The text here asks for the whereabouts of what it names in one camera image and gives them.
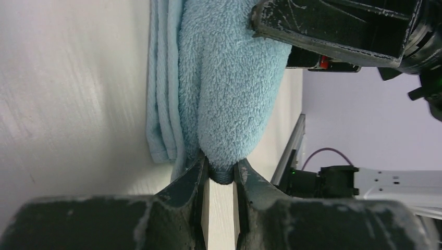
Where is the light blue towel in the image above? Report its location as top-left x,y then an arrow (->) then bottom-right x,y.
146,1 -> 291,185

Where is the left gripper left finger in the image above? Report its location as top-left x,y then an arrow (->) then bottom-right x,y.
1,157 -> 208,249

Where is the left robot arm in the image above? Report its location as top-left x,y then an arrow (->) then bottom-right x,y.
1,156 -> 441,249

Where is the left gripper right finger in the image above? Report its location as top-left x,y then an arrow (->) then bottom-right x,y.
234,160 -> 432,249

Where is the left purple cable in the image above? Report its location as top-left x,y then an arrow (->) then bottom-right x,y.
301,147 -> 354,171

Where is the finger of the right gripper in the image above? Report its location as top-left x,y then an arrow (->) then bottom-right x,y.
250,0 -> 423,68

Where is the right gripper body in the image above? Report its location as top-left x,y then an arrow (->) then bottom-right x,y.
286,0 -> 442,121

